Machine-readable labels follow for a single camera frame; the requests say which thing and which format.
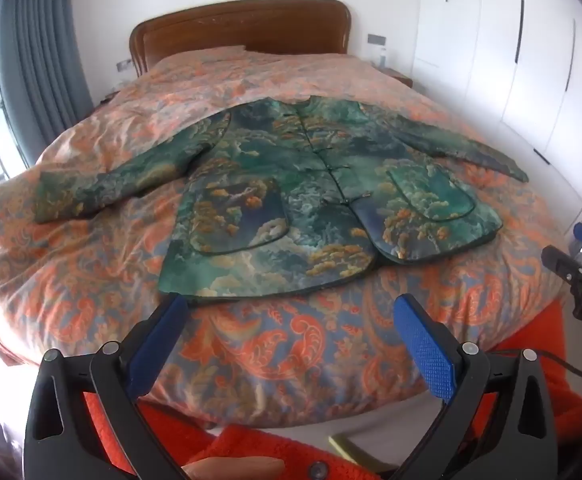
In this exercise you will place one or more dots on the wooden nightstand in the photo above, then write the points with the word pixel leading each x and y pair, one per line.
pixel 396 76

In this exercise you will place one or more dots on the white wardrobe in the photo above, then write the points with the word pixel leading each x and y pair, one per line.
pixel 491 60

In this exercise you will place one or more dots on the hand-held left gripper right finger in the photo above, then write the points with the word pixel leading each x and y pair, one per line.
pixel 423 350

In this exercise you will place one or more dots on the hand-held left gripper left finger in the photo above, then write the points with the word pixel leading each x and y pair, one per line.
pixel 156 345

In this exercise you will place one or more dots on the wall switch plate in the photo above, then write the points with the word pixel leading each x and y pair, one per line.
pixel 123 65
pixel 377 39

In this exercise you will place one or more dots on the person's orange fleece clothing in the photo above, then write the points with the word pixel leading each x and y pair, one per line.
pixel 571 435

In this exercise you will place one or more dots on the person's left hand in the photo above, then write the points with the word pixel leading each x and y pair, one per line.
pixel 231 469

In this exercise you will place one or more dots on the green patterned jacket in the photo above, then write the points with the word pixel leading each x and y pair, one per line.
pixel 296 200

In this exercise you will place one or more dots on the small white bottle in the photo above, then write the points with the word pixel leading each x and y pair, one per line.
pixel 382 57

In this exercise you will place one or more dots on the yellow-green pad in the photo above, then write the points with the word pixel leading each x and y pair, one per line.
pixel 348 449

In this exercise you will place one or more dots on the wooden headboard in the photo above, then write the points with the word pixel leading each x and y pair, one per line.
pixel 241 25

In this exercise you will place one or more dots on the grey curtain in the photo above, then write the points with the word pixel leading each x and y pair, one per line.
pixel 41 70

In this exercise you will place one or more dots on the orange floral bedspread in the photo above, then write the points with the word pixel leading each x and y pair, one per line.
pixel 281 350

